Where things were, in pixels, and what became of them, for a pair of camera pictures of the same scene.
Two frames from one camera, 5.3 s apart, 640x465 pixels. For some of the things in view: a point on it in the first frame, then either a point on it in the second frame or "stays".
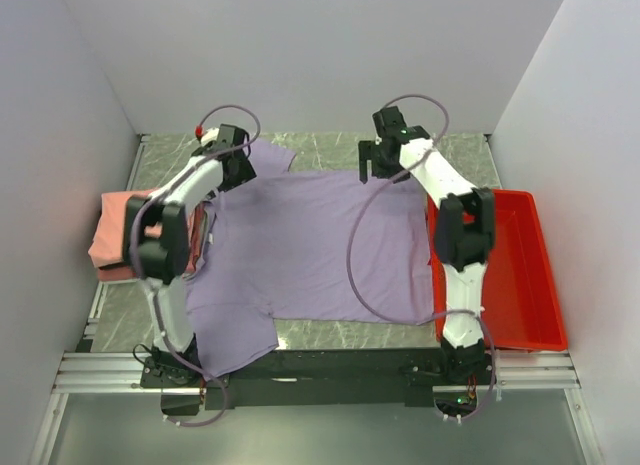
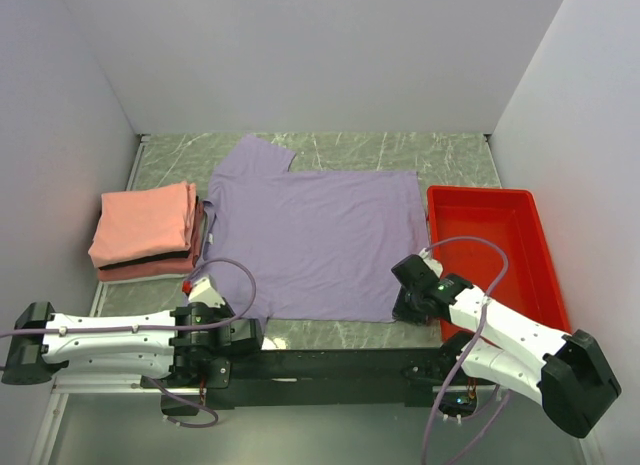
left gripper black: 247,173 to 221,310
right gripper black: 366,152 to 402,313
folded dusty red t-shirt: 197,230 stays
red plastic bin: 521,306 stays
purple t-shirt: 311,247 stays
